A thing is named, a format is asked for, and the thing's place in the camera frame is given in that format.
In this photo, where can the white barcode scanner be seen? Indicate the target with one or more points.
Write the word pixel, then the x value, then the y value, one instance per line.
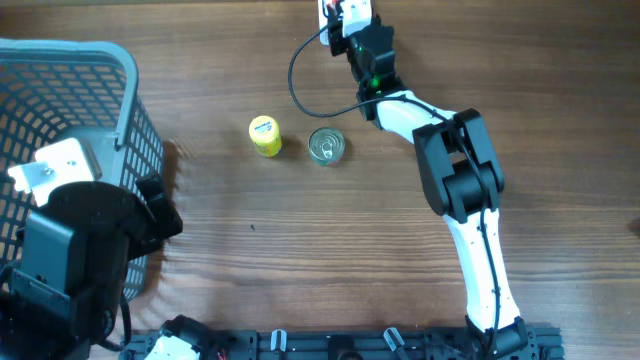
pixel 323 17

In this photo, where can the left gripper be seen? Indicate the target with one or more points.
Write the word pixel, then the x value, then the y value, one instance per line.
pixel 169 220

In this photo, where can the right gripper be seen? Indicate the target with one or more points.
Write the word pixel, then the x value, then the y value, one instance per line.
pixel 335 33

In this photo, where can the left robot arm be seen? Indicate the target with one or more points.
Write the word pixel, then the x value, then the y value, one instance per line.
pixel 66 293

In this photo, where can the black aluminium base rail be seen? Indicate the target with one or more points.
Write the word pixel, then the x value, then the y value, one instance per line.
pixel 543 343

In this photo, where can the yellow lid jar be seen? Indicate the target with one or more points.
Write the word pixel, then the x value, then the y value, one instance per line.
pixel 264 132

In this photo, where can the grey plastic mesh basket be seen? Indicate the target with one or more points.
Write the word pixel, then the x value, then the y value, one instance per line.
pixel 52 90

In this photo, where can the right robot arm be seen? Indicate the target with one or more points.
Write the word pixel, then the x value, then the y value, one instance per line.
pixel 460 174

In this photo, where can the silver top tin can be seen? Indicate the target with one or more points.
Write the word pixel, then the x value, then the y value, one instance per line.
pixel 326 146

